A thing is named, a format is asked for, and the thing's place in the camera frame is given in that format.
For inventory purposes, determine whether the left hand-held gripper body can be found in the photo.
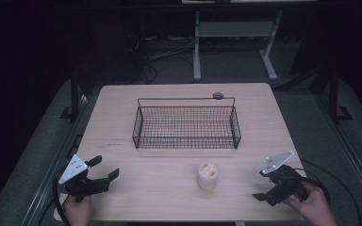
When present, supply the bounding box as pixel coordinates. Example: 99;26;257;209
58;153;111;202

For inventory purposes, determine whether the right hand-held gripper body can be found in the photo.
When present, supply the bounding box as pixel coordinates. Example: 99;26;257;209
259;150;309;207

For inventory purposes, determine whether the black wire basket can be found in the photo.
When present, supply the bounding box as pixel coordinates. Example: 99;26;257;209
131;96;242;151

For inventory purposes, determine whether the person's right hand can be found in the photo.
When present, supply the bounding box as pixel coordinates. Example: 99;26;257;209
284;181;339;226

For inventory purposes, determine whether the person's left hand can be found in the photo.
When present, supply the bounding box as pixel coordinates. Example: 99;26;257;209
62;195;93;226

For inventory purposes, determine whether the black metal stand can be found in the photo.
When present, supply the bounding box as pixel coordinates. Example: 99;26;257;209
59;67;90;122
324;67;354;124

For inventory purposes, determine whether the aluminium rail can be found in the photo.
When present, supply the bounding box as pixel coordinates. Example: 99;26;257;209
315;93;362;219
20;93;103;226

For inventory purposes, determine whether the thin black cable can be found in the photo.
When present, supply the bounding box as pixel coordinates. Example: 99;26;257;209
300;159;362;226

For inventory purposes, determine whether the bundle of floor cables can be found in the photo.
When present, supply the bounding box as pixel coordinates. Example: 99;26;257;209
126;33;199;85

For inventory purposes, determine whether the white metal desk frame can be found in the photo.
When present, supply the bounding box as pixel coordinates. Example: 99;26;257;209
191;8;285;83

